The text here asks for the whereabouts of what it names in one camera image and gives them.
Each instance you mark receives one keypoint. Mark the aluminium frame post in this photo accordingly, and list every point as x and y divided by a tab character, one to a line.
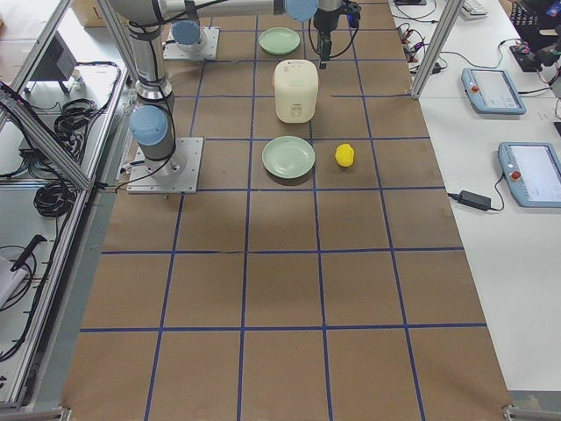
445	23

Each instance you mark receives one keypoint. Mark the near teach pendant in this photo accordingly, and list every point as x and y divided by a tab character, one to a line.
532	171

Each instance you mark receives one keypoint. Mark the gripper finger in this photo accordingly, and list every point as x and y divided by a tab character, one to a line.
324	45

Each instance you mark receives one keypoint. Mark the far teach pendant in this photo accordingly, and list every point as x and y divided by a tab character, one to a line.
492	91

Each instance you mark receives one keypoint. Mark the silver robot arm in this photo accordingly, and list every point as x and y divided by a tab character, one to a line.
152	123
188	36

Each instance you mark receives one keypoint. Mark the yellow toy lemon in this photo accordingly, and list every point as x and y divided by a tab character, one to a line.
344	155

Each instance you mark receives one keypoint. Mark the white rice cooker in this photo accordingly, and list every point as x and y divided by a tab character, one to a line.
295	91

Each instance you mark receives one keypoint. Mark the teach pendant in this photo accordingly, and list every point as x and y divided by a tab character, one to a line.
492	91
532	171

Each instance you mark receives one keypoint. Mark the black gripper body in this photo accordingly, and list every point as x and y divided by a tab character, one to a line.
323	20

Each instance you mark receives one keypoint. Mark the black box on shelf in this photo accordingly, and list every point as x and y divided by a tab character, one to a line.
57	64

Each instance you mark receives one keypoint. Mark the green plate near arm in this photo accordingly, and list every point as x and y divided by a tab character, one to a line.
279	40
288	157

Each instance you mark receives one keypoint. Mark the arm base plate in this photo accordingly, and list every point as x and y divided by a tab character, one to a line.
205	49
180	174

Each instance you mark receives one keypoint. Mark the black laptop charger brick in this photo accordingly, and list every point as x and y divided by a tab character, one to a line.
476	201

